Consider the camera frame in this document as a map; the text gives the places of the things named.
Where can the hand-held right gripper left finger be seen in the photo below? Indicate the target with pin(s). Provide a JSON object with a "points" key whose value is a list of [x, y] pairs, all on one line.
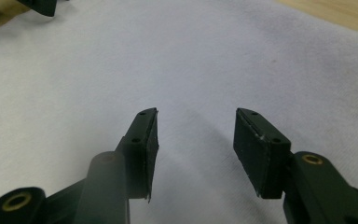
{"points": [[141, 149]]}

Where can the white shirt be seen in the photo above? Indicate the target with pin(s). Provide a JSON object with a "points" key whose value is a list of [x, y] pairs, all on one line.
{"points": [[180, 71]]}

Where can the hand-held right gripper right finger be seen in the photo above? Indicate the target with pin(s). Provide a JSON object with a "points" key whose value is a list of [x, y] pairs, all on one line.
{"points": [[259, 155]]}

